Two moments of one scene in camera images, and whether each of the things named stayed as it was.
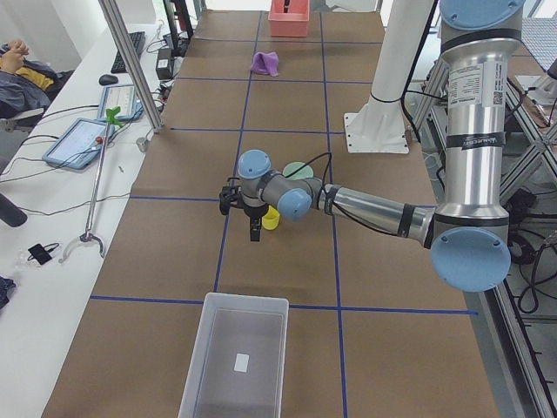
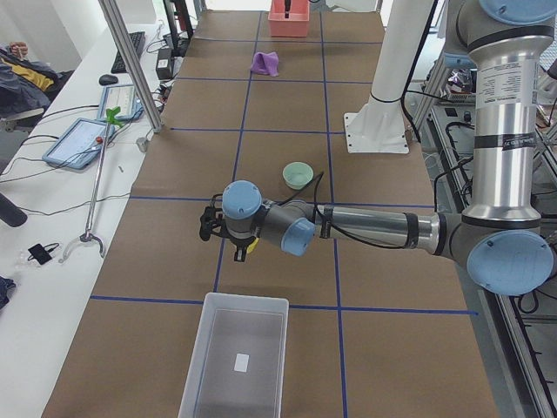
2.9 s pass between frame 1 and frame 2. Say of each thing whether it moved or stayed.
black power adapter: stayed
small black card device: stayed
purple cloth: stayed
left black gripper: moved
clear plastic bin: stayed
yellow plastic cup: moved
